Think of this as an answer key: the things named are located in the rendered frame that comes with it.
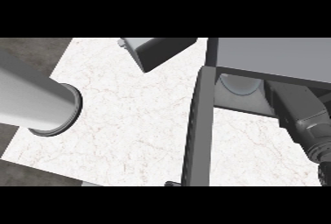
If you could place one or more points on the glass microwave turntable plate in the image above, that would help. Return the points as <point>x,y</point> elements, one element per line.
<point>242,87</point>

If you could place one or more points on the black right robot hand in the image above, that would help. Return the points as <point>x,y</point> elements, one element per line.
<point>326,175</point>

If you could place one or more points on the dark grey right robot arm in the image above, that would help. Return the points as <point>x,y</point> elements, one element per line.
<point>298,108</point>

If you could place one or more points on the grey milk carton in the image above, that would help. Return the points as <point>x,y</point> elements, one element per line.
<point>160,52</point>

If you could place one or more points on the grey microwave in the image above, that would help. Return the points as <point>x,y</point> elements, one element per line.
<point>276,55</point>

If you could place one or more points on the dark grey microwave door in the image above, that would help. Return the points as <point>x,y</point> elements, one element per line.
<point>200,131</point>

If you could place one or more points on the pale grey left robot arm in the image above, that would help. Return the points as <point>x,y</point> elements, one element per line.
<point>35,99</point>

